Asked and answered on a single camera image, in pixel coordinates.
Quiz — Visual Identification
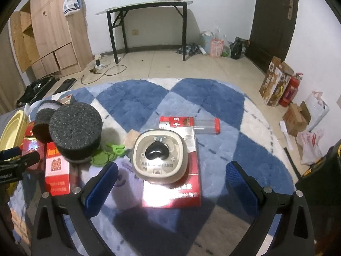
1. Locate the red white cigarette pack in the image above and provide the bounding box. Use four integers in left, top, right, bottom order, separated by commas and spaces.
45, 142, 71, 196

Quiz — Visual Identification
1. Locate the yellow plastic basin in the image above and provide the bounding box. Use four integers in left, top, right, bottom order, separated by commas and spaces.
0, 110, 28, 151

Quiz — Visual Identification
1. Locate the small black foam cylinder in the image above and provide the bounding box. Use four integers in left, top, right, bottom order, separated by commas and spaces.
32, 100, 63, 144

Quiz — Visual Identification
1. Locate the large black foam cylinder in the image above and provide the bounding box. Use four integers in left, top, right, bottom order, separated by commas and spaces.
49, 102, 103, 164

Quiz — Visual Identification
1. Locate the black open case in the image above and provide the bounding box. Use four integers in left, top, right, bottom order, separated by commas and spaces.
16, 75, 57, 108

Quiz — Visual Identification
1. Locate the green plastic toy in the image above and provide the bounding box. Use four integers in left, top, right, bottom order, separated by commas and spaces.
90, 143, 125, 168

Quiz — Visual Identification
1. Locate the black tray on floor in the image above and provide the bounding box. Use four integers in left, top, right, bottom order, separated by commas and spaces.
53, 78, 76, 95

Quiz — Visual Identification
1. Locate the white plastic bag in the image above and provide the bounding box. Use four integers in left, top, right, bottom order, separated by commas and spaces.
296, 129, 324, 165

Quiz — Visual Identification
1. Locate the large red flat box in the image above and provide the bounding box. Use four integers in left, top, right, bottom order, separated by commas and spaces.
142, 116, 201, 209

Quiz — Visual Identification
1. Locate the brown cardboard box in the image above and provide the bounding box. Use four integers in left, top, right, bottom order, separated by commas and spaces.
283, 101, 311, 137

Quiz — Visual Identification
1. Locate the wooden wardrobe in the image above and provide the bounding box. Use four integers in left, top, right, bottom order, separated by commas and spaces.
9, 0, 93, 79

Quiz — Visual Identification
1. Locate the beige square container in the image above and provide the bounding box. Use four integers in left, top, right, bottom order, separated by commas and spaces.
131, 129, 188, 184

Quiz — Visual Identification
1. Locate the clear tube red cap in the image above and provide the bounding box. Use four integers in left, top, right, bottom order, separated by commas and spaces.
194, 117, 221, 135

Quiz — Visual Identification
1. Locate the red fire extinguisher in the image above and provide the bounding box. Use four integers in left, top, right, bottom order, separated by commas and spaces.
279, 73, 303, 108

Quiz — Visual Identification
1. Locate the hanging white blue bag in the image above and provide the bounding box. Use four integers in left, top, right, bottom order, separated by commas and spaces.
62, 0, 81, 16

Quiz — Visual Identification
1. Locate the black folding table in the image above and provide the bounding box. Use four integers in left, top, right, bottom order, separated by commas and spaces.
96, 1, 193, 63

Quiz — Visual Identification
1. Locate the dark brown door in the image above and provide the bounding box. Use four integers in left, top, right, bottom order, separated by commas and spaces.
246, 0, 299, 73

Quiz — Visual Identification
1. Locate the white cable on floor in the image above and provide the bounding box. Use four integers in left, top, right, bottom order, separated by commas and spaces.
80, 58, 128, 86

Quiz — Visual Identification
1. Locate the black bag by wall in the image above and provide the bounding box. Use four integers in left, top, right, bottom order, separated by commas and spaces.
230, 37, 249, 60

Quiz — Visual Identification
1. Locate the pink bag by wall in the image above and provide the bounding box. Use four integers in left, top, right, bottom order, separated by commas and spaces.
209, 38, 224, 58

